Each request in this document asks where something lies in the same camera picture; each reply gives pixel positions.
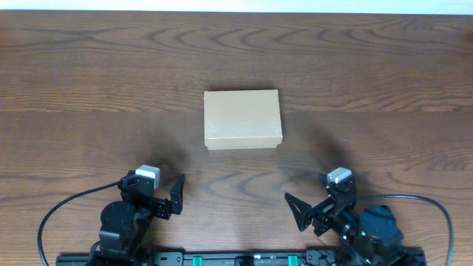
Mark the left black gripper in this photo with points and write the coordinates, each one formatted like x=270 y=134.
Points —
x=159 y=206

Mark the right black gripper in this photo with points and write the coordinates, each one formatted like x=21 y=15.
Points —
x=320 y=213

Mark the brown cardboard box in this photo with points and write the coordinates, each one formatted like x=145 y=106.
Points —
x=242 y=119

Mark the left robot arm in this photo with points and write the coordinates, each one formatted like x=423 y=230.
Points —
x=125 y=223

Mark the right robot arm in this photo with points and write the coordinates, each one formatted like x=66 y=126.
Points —
x=369 y=238

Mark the black mounting rail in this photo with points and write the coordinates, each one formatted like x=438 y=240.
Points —
x=308 y=257

